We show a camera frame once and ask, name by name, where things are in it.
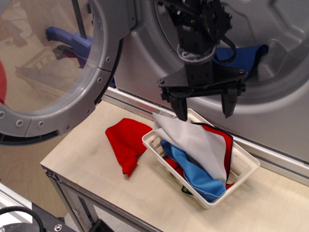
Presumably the black braided cable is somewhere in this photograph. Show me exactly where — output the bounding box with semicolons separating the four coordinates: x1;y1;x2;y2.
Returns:
0;206;44;232

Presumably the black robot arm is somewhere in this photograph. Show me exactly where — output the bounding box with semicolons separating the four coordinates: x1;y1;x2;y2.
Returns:
157;0;248;121

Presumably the grey round machine door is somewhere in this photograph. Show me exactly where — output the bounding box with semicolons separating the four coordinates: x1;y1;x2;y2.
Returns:
0;0;135;146

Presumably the grey washing machine front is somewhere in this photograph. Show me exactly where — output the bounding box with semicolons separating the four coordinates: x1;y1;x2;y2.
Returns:
115;0;309;160

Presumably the light grey cloth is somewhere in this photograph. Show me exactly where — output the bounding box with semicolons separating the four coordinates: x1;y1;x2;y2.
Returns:
153;113;227;184

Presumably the aluminium rail under machine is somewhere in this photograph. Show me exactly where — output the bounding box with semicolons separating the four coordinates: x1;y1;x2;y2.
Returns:
102;87;309;186

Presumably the white plastic laundry basket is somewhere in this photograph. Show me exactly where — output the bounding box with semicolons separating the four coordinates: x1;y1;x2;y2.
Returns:
141;108;261;210

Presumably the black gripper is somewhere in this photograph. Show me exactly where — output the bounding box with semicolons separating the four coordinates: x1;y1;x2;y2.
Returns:
157;46;248;121

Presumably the red cloth with black trim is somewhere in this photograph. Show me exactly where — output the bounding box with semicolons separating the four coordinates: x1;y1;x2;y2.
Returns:
164;122;235;191

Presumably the light blue cloth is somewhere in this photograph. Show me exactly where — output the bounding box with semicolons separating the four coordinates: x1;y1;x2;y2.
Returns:
160;140;226;202

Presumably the blue clamp behind door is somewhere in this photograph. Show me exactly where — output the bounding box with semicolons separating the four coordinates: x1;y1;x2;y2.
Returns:
46;27;93;69

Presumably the dark blue cloth in drum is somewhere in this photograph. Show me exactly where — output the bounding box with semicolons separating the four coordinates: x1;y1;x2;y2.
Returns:
213;44;268;79

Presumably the red object behind door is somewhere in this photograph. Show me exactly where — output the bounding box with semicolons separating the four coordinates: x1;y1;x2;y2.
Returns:
0;61;7;104

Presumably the aluminium table frame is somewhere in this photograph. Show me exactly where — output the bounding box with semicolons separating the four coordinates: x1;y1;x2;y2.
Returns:
43;166;160;232

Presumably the red cloth on table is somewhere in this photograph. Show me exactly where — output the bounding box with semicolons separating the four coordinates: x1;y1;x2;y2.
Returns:
105;118;152;176

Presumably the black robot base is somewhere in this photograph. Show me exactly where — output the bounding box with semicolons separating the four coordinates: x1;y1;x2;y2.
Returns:
0;205;75;232

